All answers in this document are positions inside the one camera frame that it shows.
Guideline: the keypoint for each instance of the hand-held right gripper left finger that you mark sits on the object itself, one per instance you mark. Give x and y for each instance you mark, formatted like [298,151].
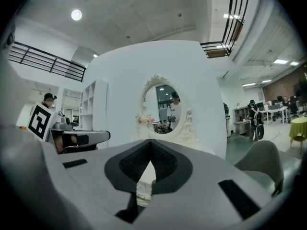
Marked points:
[91,181]

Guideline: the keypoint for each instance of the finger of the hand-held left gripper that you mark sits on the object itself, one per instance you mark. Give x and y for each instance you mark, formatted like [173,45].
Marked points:
[96,136]

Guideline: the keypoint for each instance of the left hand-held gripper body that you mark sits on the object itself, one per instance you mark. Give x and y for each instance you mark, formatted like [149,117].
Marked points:
[39,120]

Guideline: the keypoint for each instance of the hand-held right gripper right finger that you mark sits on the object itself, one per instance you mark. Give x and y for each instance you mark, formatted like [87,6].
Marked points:
[199,195]

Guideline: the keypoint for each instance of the white carved dressing table drawer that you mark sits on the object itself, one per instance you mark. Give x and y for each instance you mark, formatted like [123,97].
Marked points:
[143,195]

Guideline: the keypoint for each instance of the white open shelf unit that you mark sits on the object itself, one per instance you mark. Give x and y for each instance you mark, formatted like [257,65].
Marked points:
[92,104]

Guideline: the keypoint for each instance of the pink flower bunch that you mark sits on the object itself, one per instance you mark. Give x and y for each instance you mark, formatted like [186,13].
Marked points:
[145,119]

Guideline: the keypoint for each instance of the black balcony railing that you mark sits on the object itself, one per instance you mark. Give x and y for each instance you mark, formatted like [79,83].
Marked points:
[230,32]
[48,61]

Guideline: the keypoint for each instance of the beige shell chair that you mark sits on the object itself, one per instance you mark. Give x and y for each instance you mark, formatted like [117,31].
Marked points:
[261,162]

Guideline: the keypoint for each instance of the low white bookshelf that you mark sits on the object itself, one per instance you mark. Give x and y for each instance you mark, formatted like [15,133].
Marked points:
[241,118]

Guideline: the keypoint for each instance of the black and white backpack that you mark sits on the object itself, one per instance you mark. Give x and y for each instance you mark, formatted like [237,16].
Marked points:
[259,124]

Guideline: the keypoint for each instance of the round ceiling lamp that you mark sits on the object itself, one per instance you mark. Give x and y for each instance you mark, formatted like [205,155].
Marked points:
[76,15]

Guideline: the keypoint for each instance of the white office desk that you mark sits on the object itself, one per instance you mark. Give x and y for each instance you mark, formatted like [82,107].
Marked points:
[275,109]

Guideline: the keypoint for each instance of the round table with yellow cloth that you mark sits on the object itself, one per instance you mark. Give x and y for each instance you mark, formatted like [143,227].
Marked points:
[298,127]

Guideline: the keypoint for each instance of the rectangular ceiling light panel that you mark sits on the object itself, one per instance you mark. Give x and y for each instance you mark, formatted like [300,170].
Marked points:
[280,61]

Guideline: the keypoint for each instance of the oval mirror with ornate white frame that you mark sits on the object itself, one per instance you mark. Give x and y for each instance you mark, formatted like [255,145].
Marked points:
[165,109]

